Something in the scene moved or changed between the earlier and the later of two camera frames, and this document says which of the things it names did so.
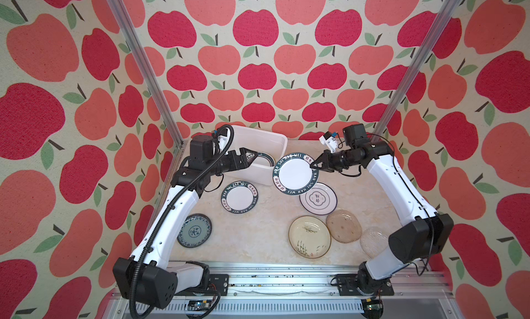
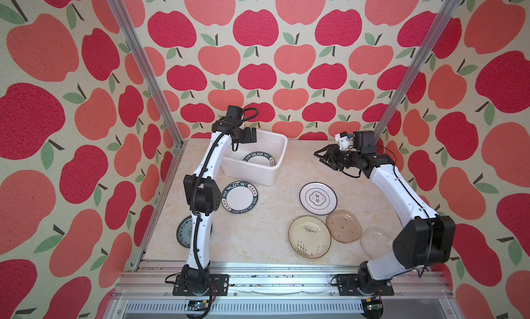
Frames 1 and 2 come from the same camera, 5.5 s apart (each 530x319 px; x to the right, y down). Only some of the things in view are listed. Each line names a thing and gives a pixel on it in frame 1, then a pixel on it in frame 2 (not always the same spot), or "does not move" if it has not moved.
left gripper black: (243, 164) to (247, 138)
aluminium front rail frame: (304, 291) does not move
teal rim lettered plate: (293, 175) to (261, 157)
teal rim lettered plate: (239, 197) does not move
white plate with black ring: (321, 200) does not move
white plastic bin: (259, 141) does not move
